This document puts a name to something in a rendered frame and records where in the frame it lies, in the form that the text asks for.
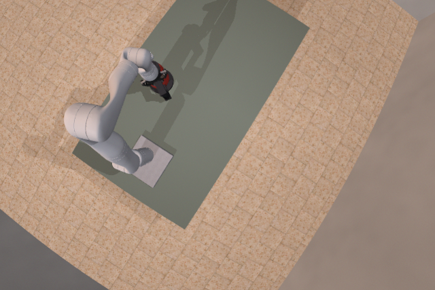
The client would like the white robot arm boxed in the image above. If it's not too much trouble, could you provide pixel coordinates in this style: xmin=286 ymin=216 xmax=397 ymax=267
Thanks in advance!
xmin=64 ymin=47 xmax=158 ymax=174

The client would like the red kettle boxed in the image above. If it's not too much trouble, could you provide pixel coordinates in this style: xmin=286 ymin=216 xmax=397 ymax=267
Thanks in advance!
xmin=152 ymin=60 xmax=171 ymax=101

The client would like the black round disk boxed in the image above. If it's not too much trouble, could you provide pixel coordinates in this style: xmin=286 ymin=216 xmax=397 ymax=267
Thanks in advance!
xmin=150 ymin=71 xmax=174 ymax=94

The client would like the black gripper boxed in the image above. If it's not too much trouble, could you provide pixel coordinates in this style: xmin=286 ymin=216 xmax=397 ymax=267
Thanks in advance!
xmin=140 ymin=69 xmax=167 ymax=86

